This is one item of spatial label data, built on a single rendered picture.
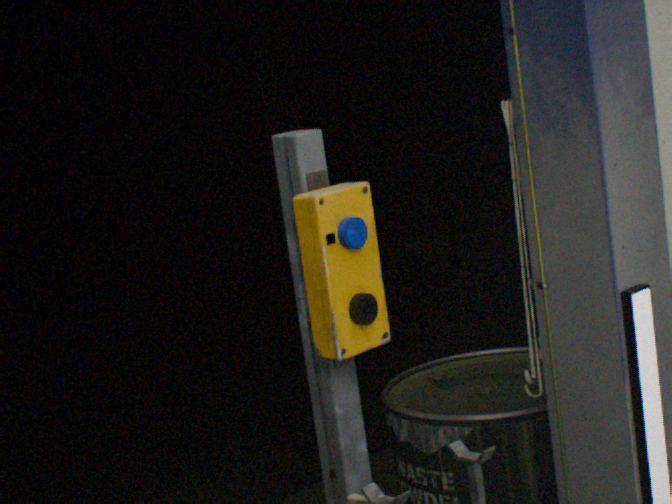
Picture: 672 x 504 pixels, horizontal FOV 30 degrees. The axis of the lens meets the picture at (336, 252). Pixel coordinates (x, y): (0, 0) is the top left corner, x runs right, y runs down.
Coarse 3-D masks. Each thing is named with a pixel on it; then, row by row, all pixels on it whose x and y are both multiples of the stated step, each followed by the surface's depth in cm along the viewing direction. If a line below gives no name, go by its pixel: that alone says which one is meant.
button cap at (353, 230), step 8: (344, 224) 190; (352, 224) 190; (360, 224) 191; (344, 232) 190; (352, 232) 190; (360, 232) 191; (344, 240) 190; (352, 240) 190; (360, 240) 192; (352, 248) 191
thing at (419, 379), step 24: (480, 360) 338; (504, 360) 336; (528, 360) 332; (408, 384) 326; (432, 384) 324; (456, 384) 321; (480, 384) 318; (504, 384) 313; (528, 384) 312; (408, 408) 306; (432, 408) 304; (456, 408) 301; (480, 408) 299; (504, 408) 296
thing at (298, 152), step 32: (288, 160) 196; (320, 160) 196; (288, 192) 196; (288, 224) 197; (320, 384) 201; (352, 384) 202; (320, 416) 202; (352, 416) 202; (320, 448) 204; (352, 448) 202; (352, 480) 202
